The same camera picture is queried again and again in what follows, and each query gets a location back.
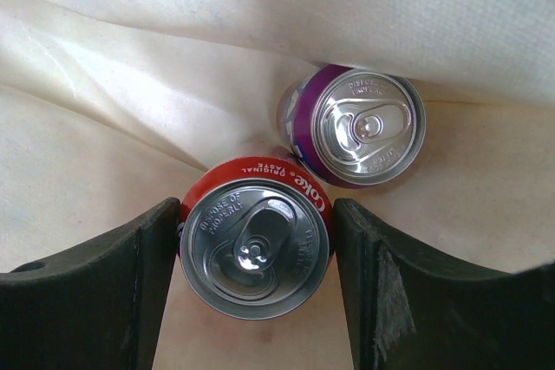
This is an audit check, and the purple Fanta can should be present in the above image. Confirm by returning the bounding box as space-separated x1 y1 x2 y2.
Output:
276 64 426 189

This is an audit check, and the canvas bag with orange handles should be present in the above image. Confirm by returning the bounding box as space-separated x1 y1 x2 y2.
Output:
1 0 554 369

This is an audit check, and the red Coke can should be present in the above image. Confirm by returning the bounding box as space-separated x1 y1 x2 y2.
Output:
177 155 334 321

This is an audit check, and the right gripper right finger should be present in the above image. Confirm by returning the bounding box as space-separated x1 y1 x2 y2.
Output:
333 198 554 369

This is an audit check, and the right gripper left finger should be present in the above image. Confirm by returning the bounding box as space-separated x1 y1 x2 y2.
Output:
1 198 180 369

